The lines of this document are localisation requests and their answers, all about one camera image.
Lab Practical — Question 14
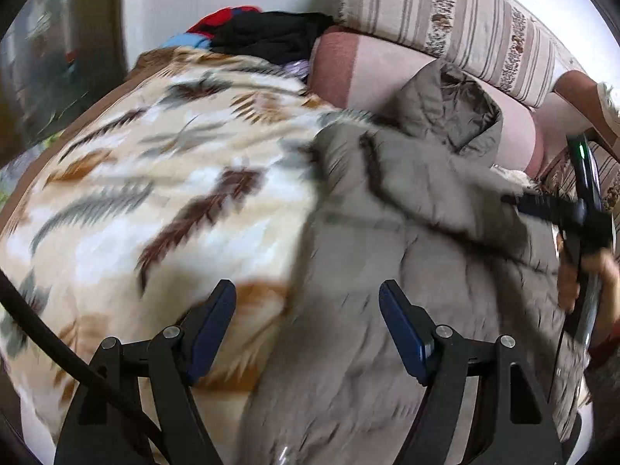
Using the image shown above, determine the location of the olive quilted hooded jacket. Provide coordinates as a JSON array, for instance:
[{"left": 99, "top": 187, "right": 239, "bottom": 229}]
[{"left": 238, "top": 60, "right": 586, "bottom": 464}]

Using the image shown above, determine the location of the dark clothes pile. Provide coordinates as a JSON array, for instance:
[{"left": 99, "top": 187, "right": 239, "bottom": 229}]
[{"left": 187, "top": 5, "right": 335, "bottom": 65}]

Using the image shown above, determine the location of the person's right hand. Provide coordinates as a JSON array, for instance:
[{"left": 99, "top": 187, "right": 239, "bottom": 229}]
[{"left": 557, "top": 249, "right": 619, "bottom": 348}]

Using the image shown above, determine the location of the striped floral side cushion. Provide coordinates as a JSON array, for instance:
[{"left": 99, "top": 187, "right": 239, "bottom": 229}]
[{"left": 540, "top": 136, "right": 619, "bottom": 258}]

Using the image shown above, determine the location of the pink corner pillow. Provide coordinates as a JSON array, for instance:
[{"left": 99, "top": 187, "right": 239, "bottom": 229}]
[{"left": 533, "top": 71, "right": 619, "bottom": 170}]

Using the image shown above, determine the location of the cream fringed cloth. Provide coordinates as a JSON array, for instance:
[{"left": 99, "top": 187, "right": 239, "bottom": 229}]
[{"left": 596, "top": 82, "right": 620, "bottom": 136}]

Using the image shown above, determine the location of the striped floral back cushion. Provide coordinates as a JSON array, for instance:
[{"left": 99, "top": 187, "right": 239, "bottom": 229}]
[{"left": 338, "top": 0, "right": 581, "bottom": 108}]

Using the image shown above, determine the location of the pink bolster pillow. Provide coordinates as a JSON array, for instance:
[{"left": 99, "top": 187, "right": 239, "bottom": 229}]
[{"left": 309, "top": 26, "right": 543, "bottom": 177}]

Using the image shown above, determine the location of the leaf-patterned cream blanket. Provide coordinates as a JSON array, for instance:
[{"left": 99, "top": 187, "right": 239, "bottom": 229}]
[{"left": 1, "top": 47, "right": 372, "bottom": 463}]

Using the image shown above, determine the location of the light blue cloth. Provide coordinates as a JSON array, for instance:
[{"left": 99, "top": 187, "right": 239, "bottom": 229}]
[{"left": 161, "top": 33, "right": 210, "bottom": 49}]

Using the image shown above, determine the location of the black cable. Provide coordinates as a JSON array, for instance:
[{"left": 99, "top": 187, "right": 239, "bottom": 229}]
[{"left": 0, "top": 267, "right": 172, "bottom": 465}]

